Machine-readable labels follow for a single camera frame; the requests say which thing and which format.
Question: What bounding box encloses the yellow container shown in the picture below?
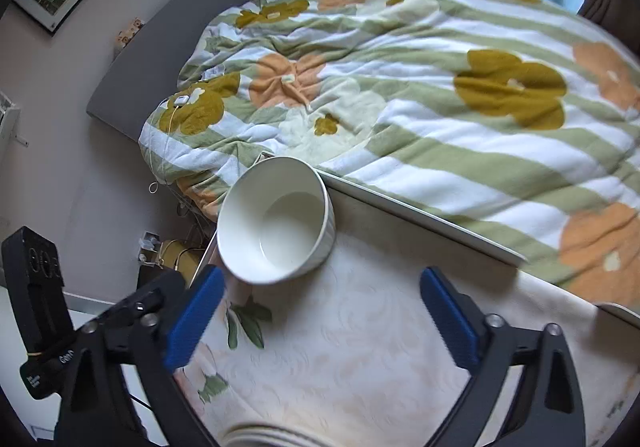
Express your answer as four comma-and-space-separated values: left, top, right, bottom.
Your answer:
156, 240, 204, 285

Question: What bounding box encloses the cream round bowl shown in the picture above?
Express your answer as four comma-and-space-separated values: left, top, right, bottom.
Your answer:
221, 423, 331, 447

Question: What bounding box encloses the white ribbed bowl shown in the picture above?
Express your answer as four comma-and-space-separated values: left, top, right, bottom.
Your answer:
217, 157, 336, 285

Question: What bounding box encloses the grey headboard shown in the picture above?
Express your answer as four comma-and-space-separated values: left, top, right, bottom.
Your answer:
87, 0, 249, 141

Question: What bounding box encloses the floral striped duvet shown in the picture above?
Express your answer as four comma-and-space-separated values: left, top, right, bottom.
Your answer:
139, 0, 639, 309

